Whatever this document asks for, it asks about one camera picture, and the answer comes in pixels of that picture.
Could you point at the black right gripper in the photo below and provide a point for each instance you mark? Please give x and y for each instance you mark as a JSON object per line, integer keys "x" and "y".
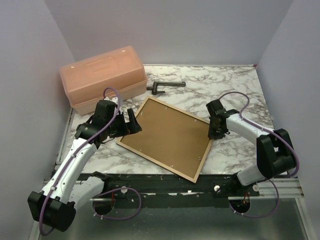
{"x": 212, "y": 134}

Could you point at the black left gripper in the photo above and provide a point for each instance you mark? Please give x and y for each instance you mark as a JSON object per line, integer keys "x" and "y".
{"x": 131, "y": 127}

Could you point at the brown fibreboard backing board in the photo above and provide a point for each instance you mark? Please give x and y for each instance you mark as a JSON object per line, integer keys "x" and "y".
{"x": 165, "y": 137}

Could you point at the light wooden picture frame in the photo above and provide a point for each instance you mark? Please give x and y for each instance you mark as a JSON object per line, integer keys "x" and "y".
{"x": 165, "y": 137}

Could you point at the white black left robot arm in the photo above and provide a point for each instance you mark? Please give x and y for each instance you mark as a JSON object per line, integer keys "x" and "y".
{"x": 57, "y": 203}

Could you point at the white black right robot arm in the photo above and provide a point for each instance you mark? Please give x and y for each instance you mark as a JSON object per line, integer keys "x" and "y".
{"x": 274, "y": 150}

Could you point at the pink translucent plastic box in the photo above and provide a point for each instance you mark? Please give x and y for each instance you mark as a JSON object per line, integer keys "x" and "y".
{"x": 84, "y": 81}

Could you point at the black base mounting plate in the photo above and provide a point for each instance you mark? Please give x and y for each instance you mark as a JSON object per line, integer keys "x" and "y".
{"x": 129, "y": 191}

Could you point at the aluminium extrusion rail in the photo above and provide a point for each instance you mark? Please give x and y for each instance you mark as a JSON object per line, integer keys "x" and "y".
{"x": 288, "y": 188}

